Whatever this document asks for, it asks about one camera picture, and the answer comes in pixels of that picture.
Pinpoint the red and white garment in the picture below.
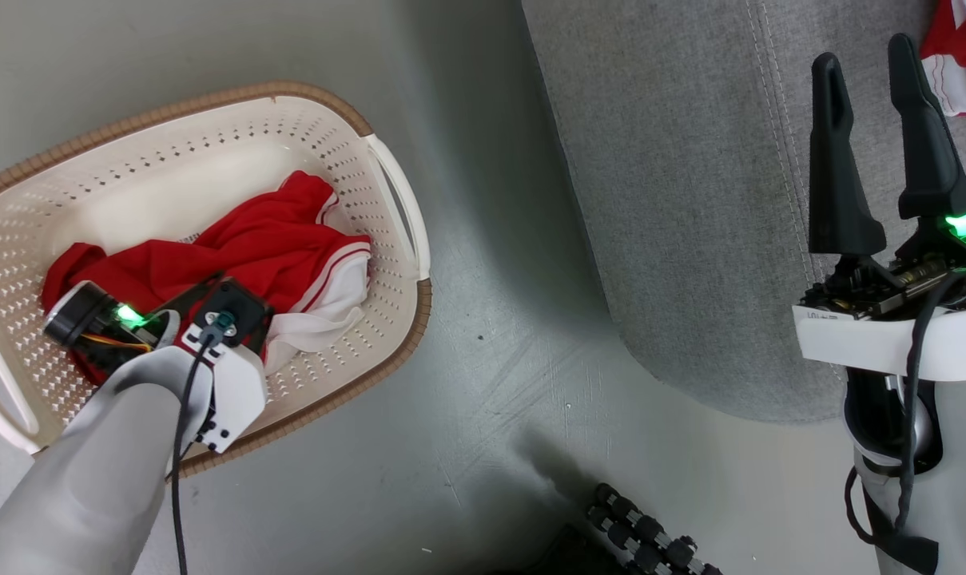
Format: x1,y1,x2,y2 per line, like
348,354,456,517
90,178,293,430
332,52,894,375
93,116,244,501
42,170,372,386
920,0,966,129

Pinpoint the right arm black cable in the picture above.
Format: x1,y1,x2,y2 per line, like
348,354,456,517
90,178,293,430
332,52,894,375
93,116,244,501
844,272,966,575

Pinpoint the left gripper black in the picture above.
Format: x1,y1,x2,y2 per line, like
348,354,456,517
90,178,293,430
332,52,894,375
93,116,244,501
43,276,228,378

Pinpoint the cream perforated laundry basket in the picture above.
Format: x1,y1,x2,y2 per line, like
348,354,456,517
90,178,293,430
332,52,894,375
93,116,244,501
0,80,434,480

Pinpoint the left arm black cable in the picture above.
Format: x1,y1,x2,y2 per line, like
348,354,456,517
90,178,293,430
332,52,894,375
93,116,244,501
169,313,236,575

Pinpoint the grey fabric sofa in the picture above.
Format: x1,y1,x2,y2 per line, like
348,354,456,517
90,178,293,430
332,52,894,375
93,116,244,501
521,0,966,424

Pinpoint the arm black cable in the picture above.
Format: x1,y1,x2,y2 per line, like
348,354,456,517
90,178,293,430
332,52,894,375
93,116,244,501
844,272,966,575
169,313,236,575

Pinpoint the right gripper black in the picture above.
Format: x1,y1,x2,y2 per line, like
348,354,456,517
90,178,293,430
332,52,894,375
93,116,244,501
797,33,966,321

